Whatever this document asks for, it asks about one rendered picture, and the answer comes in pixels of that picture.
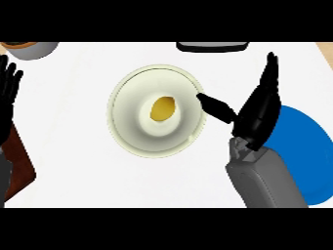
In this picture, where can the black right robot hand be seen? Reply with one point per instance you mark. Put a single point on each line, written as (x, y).
(260, 110)

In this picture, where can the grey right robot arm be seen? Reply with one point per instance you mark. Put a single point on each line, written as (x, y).
(263, 177)

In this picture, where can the blue bowl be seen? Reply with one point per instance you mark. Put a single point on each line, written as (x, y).
(314, 156)

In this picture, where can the yellow lemon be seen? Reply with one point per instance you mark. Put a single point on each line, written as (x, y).
(163, 109)

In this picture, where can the cream white plate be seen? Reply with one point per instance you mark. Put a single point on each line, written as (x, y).
(157, 111)

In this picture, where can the grey pot with brown rim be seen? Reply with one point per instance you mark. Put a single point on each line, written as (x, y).
(32, 49)

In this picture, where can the dark brown wooden board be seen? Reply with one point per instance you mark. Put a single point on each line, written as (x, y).
(19, 166)

